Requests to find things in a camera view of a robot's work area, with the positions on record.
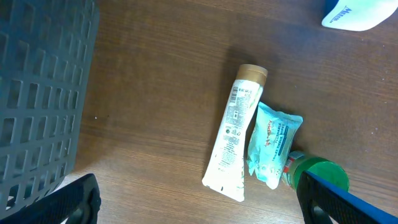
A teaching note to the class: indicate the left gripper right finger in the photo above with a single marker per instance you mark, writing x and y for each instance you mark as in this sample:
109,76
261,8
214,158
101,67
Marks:
322,202

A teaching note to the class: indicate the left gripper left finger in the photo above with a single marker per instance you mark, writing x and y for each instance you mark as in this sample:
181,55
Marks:
78,202

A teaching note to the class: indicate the green lid jar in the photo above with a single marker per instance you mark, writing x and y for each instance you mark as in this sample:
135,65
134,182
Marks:
298,162

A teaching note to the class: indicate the teal wet wipes pack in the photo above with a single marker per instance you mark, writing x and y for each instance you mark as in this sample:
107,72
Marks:
270,143

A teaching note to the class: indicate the white tube with tan cap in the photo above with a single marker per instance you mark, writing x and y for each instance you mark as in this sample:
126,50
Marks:
225,171

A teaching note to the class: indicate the dark grey plastic basket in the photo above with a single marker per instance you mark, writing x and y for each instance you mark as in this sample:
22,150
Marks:
47,47

